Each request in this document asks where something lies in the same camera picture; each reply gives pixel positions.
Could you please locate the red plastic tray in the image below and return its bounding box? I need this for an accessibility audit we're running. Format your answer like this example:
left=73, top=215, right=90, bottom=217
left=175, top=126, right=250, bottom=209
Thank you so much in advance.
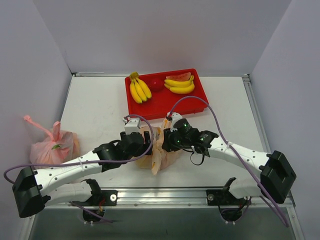
left=124, top=68, right=208, bottom=120

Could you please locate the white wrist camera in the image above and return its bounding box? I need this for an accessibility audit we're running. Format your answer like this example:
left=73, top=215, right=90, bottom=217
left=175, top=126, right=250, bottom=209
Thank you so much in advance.
left=122, top=118, right=141, bottom=135
left=165, top=112, right=183, bottom=127

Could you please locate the watermelon slice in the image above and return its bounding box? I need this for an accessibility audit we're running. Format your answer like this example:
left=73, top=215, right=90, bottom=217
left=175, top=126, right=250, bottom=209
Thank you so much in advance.
left=166, top=72, right=192, bottom=82

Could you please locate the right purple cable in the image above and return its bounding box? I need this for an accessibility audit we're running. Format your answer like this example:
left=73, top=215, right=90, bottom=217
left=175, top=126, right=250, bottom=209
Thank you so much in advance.
left=169, top=96, right=290, bottom=228

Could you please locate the aluminium mounting rail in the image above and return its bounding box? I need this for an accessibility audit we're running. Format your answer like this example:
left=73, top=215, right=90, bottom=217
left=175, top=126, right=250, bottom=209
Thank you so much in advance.
left=27, top=186, right=293, bottom=210

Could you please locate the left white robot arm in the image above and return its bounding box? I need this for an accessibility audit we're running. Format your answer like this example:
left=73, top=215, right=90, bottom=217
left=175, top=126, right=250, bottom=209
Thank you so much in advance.
left=12, top=131, right=153, bottom=218

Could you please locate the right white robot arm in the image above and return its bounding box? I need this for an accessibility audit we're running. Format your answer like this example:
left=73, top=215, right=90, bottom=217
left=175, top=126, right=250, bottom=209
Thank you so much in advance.
left=162, top=128, right=297, bottom=205

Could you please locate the purple cable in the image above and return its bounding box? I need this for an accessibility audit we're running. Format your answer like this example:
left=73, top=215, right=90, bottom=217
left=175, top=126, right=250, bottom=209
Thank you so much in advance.
left=169, top=96, right=290, bottom=228
left=3, top=114, right=153, bottom=185

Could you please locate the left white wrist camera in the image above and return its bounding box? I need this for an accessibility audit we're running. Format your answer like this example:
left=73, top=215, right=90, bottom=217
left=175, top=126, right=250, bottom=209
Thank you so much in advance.
left=122, top=118, right=141, bottom=135

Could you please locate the pink plastic bag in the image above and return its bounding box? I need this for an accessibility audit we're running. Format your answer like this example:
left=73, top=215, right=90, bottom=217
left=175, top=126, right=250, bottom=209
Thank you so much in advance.
left=23, top=115, right=80, bottom=165

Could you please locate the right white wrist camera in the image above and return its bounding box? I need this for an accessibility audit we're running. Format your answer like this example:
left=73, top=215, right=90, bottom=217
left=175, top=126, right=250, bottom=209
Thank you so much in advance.
left=165, top=112, right=183, bottom=127

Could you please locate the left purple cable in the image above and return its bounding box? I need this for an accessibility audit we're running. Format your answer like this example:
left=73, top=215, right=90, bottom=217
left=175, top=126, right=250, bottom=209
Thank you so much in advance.
left=3, top=114, right=153, bottom=185

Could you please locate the yellow banana bunch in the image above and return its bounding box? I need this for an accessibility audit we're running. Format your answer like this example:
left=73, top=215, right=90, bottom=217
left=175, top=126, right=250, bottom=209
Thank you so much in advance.
left=129, top=72, right=152, bottom=104
left=164, top=75, right=195, bottom=95

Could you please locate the orange plastic bag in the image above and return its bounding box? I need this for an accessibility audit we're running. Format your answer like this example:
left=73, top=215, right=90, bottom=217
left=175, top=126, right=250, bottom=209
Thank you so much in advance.
left=135, top=118, right=182, bottom=176

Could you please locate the right yellow banana bunch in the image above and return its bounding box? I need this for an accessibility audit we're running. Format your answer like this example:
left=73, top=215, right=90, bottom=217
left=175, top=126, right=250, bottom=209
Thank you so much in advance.
left=164, top=75, right=195, bottom=95

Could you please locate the dark red apple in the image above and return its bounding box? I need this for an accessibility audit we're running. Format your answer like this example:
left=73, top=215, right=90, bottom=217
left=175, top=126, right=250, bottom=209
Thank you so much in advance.
left=149, top=78, right=164, bottom=92

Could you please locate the left yellow banana bunch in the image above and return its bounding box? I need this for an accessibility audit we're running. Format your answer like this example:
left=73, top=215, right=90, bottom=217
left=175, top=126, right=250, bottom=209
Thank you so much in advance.
left=129, top=72, right=152, bottom=104

